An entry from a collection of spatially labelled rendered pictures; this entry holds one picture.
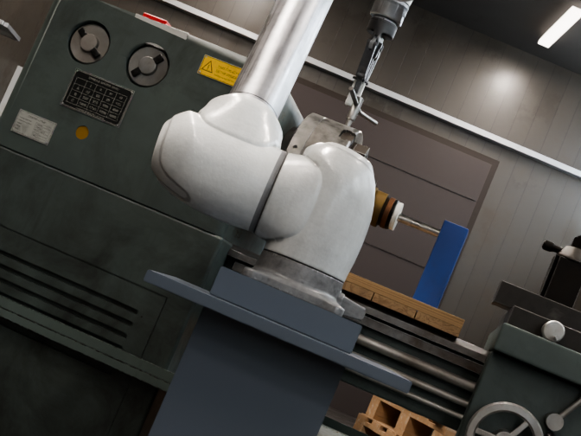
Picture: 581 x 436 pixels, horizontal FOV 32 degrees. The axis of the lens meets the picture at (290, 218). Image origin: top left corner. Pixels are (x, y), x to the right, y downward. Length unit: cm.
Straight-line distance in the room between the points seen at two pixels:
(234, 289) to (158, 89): 77
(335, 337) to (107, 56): 98
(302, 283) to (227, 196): 19
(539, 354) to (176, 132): 86
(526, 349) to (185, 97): 91
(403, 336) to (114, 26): 95
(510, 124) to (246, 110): 1005
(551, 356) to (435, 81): 969
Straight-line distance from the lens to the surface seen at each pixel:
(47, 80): 240
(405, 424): 498
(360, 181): 174
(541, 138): 1182
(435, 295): 237
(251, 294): 166
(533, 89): 1190
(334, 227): 171
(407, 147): 1147
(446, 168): 1150
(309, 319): 166
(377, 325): 225
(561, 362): 212
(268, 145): 176
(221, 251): 224
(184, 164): 173
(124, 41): 237
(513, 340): 211
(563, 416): 214
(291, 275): 171
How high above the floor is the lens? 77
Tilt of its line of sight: 5 degrees up
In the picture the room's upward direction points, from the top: 23 degrees clockwise
